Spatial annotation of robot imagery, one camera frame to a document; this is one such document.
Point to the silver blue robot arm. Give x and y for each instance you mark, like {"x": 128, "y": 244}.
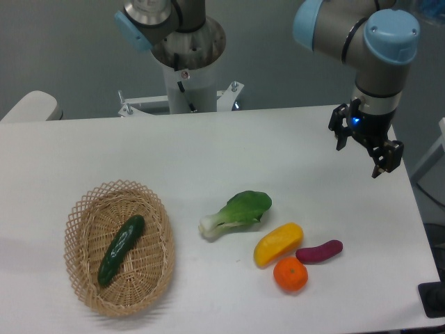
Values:
{"x": 370, "y": 36}

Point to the purple sweet potato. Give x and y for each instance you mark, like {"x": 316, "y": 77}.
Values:
{"x": 321, "y": 253}

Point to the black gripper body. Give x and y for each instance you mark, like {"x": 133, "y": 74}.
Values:
{"x": 367, "y": 129}

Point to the black device at edge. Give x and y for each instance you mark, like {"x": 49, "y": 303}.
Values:
{"x": 432, "y": 298}

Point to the green cucumber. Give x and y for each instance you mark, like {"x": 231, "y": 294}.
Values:
{"x": 122, "y": 243}

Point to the yellow mango slice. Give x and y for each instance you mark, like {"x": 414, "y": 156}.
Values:
{"x": 276, "y": 243}

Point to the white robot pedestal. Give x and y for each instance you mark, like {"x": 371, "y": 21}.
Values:
{"x": 189, "y": 63}

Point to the orange tangerine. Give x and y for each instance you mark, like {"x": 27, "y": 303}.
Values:
{"x": 290, "y": 274}

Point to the green bok choy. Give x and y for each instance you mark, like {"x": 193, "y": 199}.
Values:
{"x": 240, "y": 212}

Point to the white chair backrest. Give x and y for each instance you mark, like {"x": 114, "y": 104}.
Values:
{"x": 36, "y": 106}

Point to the woven wicker basket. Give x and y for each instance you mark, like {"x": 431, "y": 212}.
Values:
{"x": 146, "y": 271}

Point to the white furniture at right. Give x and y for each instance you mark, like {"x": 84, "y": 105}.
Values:
{"x": 430, "y": 158}

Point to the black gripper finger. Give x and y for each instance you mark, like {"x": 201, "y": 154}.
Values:
{"x": 341, "y": 131}
{"x": 386, "y": 157}

